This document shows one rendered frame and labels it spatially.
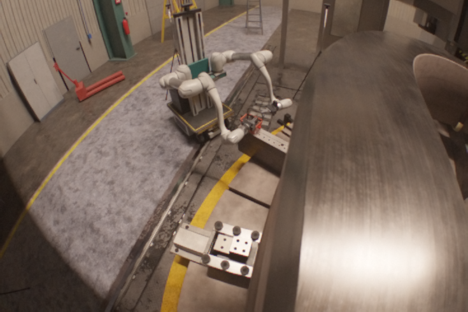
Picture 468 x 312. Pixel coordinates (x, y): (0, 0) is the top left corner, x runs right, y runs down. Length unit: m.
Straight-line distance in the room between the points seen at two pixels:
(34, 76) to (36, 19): 1.70
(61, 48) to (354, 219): 7.09
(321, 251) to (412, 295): 0.23
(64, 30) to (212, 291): 7.09
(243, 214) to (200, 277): 0.72
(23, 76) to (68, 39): 1.95
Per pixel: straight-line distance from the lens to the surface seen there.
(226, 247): 1.41
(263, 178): 2.17
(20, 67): 6.10
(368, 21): 4.58
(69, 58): 7.15
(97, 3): 7.74
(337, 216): 0.41
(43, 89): 6.30
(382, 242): 0.44
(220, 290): 1.83
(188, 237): 1.79
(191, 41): 2.54
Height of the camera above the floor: 2.13
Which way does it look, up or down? 45 degrees down
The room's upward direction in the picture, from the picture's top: 3 degrees counter-clockwise
